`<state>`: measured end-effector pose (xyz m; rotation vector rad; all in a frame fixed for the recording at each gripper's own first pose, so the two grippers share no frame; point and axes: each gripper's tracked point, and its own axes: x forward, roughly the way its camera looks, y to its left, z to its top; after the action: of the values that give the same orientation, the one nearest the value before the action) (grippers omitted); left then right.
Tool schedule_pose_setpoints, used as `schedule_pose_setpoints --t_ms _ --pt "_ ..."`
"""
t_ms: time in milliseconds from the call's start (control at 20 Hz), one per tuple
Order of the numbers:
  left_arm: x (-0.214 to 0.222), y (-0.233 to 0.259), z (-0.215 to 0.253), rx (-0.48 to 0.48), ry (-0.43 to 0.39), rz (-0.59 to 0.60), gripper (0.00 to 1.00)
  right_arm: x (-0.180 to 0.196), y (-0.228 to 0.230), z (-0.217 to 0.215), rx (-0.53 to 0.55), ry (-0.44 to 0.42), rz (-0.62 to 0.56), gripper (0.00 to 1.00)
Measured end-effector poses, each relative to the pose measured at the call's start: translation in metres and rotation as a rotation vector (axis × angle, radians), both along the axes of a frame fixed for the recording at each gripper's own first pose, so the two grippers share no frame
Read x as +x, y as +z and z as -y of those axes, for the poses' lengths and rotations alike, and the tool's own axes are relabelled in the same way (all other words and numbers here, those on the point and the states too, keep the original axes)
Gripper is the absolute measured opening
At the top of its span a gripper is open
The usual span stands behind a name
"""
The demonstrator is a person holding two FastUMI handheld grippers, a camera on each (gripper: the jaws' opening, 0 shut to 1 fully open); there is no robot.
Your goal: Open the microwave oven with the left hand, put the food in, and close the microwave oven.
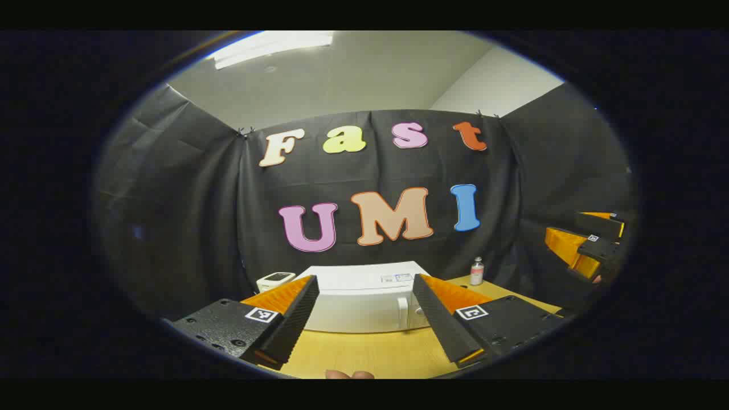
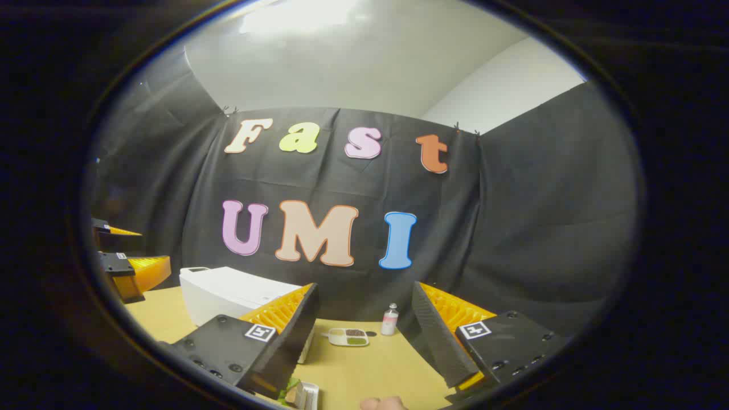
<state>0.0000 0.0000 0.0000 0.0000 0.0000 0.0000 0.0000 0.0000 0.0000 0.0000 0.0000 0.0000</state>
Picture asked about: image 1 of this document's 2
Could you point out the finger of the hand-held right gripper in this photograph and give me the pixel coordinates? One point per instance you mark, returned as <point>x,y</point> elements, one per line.
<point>598,224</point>
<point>598,249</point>

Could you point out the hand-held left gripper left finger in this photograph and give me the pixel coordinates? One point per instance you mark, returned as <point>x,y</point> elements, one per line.
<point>296,324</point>

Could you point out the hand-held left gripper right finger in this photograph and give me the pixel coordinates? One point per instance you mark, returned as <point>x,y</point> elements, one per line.
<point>435,324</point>

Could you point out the white microwave oven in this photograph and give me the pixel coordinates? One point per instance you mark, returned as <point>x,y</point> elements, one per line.
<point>359,307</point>

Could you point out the white toaster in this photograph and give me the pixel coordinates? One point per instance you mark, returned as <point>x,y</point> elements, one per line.
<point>273,280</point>

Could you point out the small clear bottle pink label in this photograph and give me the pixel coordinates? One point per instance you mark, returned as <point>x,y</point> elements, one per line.
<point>476,273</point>

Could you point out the black backdrop cloth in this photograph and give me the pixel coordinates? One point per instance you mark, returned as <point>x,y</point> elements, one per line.
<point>171,199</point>

